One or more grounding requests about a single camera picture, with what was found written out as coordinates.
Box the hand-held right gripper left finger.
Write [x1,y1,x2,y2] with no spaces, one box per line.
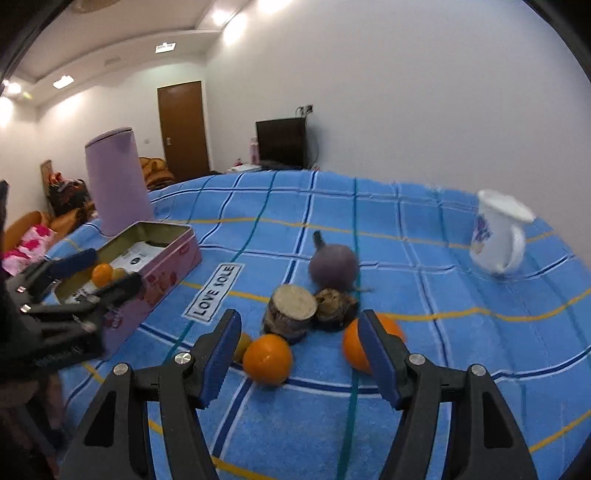
[59,309,242,480]

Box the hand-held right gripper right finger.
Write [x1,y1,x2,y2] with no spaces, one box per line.
[358,310,539,480]

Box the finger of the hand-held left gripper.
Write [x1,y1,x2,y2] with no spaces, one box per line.
[4,248,99,310]
[28,273,144,333]

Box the small orange kumquat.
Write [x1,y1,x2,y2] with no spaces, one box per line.
[91,263,114,288]

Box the orange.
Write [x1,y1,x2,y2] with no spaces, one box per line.
[243,334,294,387]
[342,313,407,374]

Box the pink metal tin box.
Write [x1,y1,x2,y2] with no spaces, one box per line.
[48,220,203,356]

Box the dark mangosteen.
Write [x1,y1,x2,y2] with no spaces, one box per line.
[314,288,360,330]

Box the brown cut round piece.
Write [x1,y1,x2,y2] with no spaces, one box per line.
[262,284,318,344]

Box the purple beetroot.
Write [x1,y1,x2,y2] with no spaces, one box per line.
[308,231,372,292]

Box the printed paper leaflet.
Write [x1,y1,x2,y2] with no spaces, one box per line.
[65,240,160,305]

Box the pink floral cushion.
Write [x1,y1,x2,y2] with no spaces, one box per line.
[2,224,58,278]

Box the blue plaid cloth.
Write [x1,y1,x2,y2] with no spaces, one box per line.
[44,170,587,480]

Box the orange leather sofa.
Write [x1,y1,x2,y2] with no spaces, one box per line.
[2,210,93,259]
[139,157,176,190]

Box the dark colourful bag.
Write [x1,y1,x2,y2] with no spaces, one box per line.
[46,173,93,217]

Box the white floral mug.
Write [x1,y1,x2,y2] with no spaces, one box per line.
[468,189,536,277]

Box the brown wooden door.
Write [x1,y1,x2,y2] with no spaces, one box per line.
[157,81,211,182]

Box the white tv stand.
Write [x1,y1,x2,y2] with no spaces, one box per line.
[222,159,319,175]

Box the black television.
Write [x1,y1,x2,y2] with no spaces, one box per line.
[255,117,308,170]

